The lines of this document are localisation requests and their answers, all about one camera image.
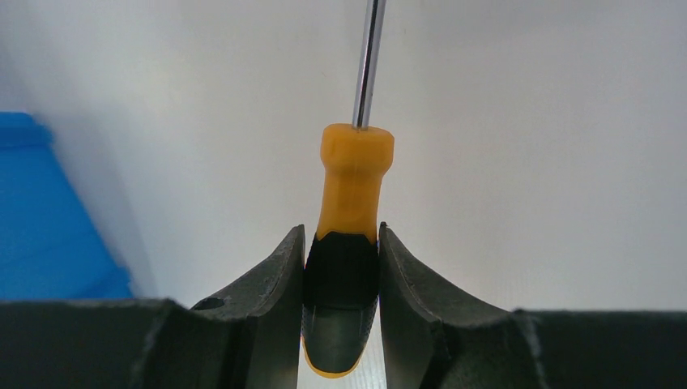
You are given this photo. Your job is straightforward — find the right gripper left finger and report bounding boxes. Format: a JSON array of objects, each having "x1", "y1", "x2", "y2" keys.
[{"x1": 1, "y1": 225, "x2": 305, "y2": 388}]

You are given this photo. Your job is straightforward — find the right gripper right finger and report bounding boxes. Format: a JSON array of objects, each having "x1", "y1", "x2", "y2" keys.
[{"x1": 379, "y1": 224, "x2": 686, "y2": 388}]

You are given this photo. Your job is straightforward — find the orange black screwdriver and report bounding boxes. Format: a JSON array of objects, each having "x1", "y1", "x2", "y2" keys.
[{"x1": 301, "y1": 0, "x2": 395, "y2": 378}]

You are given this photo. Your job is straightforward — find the blue plastic bin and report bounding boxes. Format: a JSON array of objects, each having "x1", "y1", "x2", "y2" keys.
[{"x1": 1, "y1": 112, "x2": 133, "y2": 300}]

